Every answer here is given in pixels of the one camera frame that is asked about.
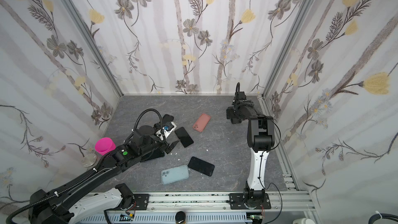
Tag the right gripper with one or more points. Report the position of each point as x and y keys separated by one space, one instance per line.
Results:
x=235 y=112

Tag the pink phone case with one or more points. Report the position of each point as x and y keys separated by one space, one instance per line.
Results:
x=201 y=122

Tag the black round knob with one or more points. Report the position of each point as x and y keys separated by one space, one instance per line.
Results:
x=180 y=218

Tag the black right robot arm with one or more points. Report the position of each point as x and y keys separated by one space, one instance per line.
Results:
x=260 y=140

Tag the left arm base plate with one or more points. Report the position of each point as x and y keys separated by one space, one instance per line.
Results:
x=136 y=201

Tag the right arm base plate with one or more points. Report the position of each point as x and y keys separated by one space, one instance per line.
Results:
x=238 y=201

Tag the black phone case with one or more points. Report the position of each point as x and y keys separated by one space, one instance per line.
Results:
x=167 y=118

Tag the light blue phone case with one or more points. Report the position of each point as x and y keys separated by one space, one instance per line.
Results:
x=175 y=174

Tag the magenta plastic goblet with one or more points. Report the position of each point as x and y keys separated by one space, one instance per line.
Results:
x=105 y=145

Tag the black phone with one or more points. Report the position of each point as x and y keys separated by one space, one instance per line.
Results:
x=184 y=137
x=201 y=166

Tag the aluminium mounting rail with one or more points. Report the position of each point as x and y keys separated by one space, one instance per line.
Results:
x=285 y=201

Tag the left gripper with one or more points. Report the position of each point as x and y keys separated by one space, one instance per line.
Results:
x=165 y=146

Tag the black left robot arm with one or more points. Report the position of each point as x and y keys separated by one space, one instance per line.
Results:
x=69 y=203

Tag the blue-edged phone left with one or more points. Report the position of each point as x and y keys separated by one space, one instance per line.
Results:
x=153 y=155

